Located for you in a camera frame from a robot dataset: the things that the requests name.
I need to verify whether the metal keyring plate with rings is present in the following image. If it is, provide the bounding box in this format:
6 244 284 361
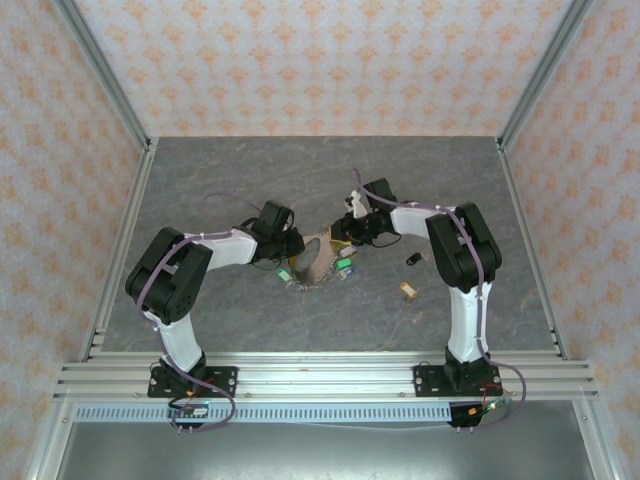
287 227 351 292

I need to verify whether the small circuit board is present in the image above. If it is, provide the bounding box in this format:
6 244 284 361
167 399 210 419
467 399 516 417

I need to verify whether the grey metal sheet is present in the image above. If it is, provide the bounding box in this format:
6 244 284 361
54 422 601 480

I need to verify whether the wide aluminium frame rail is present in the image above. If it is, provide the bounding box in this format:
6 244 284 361
53 351 600 401

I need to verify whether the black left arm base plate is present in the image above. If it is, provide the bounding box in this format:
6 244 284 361
147 366 239 399

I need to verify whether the aluminium side rail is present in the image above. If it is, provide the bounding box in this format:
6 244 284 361
79 138 160 361
496 138 571 361

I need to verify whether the slotted grey cable duct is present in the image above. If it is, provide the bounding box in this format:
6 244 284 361
73 403 454 424

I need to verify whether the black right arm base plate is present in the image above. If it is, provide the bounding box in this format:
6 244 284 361
413 364 501 399

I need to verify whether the aluminium frame post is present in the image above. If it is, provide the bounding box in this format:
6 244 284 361
497 0 596 151
53 0 154 151

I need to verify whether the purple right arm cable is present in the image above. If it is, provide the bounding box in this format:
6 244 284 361
352 167 529 431

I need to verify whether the short aluminium frame leg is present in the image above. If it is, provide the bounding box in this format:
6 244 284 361
27 399 76 480
574 399 626 480

